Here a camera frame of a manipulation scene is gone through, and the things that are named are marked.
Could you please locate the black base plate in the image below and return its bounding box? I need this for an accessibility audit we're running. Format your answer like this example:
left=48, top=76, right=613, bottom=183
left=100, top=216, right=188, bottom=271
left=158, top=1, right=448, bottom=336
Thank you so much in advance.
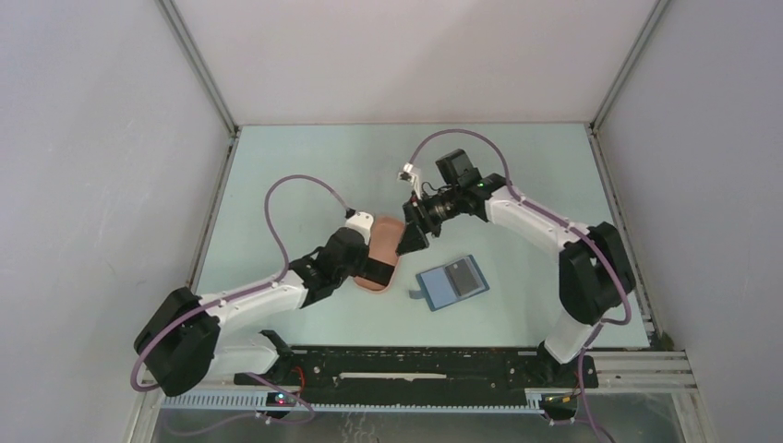
left=261, top=346, right=598, bottom=407

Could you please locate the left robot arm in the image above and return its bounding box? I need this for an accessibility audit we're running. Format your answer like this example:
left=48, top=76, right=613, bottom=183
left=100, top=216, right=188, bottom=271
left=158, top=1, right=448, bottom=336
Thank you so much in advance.
left=131, top=227, right=395, bottom=397

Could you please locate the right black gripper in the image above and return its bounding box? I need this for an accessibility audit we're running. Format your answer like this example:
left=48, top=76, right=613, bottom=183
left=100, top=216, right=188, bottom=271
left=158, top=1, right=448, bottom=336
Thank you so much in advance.
left=396, top=186, right=463, bottom=257

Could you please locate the right controller board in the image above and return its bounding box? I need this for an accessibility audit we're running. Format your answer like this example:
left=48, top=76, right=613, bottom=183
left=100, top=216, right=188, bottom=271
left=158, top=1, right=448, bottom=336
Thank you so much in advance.
left=540, top=395, right=579, bottom=409

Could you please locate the pink oval tray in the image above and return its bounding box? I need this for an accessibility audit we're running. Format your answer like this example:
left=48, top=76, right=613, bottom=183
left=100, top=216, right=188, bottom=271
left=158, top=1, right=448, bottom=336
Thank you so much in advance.
left=363, top=215, right=404, bottom=293

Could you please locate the controller board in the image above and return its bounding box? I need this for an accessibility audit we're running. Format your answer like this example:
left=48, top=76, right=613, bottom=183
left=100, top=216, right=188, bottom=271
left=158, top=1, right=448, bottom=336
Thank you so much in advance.
left=540, top=395, right=579, bottom=409
left=266, top=392, right=297, bottom=408

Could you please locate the aluminium front rail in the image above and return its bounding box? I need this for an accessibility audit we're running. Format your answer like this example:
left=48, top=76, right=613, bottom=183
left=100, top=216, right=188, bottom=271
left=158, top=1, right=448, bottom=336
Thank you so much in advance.
left=271, top=346, right=695, bottom=393

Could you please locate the left controller board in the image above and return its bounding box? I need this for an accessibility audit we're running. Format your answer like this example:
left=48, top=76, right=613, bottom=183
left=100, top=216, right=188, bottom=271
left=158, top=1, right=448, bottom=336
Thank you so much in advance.
left=266, top=392, right=297, bottom=408

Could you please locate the blue card holder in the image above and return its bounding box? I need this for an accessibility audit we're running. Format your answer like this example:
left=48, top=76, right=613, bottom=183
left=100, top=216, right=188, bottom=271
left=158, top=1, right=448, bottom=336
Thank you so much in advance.
left=408, top=255, right=490, bottom=312

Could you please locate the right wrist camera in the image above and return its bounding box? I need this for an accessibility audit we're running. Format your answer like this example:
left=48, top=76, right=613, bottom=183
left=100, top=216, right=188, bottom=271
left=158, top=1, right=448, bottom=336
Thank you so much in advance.
left=397, top=162, right=423, bottom=199

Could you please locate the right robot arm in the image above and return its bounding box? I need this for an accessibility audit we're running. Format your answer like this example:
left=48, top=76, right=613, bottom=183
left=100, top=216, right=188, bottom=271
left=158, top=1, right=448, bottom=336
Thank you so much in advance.
left=397, top=150, right=635, bottom=386

